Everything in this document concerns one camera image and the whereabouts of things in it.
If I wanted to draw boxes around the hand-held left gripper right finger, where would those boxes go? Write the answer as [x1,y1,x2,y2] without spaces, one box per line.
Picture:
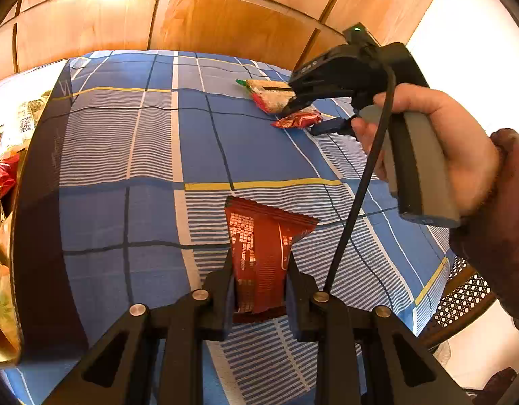
[285,256,471,405]

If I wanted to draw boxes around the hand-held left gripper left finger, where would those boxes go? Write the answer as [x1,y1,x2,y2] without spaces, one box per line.
[44,251,237,405]

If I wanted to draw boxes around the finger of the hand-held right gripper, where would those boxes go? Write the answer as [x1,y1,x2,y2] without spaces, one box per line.
[282,92,317,116]
[309,118,358,137]

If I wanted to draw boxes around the small red printed snack packet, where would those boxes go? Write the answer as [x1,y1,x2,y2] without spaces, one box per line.
[271,109,323,130]

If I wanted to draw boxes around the large red snack packet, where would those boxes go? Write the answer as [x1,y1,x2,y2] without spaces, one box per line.
[224,196,320,325]

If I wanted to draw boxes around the black and gold box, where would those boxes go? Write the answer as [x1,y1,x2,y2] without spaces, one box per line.
[0,60,89,366]

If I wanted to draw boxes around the person's right forearm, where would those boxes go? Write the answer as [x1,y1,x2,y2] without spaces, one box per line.
[448,128,519,335]

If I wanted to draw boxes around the person's right hand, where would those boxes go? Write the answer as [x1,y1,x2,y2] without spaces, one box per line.
[351,83,503,218]

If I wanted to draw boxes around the beige snack bar red edge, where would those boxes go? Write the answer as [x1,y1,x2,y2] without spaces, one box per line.
[251,90,296,114]

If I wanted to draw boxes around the wooden wardrobe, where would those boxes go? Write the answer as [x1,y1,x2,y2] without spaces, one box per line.
[0,0,452,87]

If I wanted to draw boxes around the brown wicker chair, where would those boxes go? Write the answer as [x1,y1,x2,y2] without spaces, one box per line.
[415,256,498,347]

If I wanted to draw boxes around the blue checked blanket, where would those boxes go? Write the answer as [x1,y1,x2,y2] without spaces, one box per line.
[0,50,456,405]

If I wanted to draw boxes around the yellow patterned snack packet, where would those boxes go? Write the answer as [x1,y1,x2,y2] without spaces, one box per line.
[0,253,23,361]

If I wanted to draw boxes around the silvery printed snack packet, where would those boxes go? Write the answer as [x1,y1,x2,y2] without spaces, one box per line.
[17,97,49,136]

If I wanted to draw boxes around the black cable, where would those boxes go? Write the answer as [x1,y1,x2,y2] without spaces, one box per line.
[322,61,397,294]

